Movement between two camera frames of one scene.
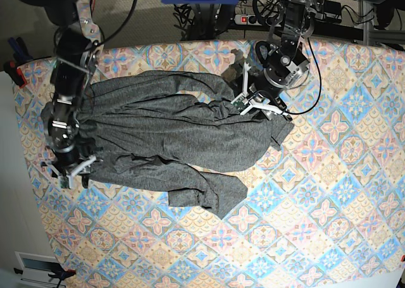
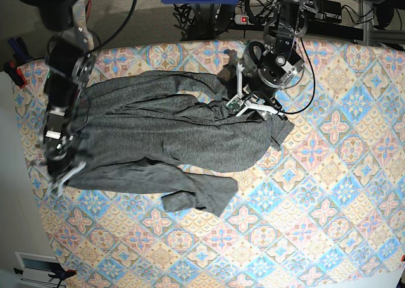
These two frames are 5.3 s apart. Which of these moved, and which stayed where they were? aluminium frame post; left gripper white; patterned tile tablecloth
Moved: left gripper white
Stayed: patterned tile tablecloth; aluminium frame post
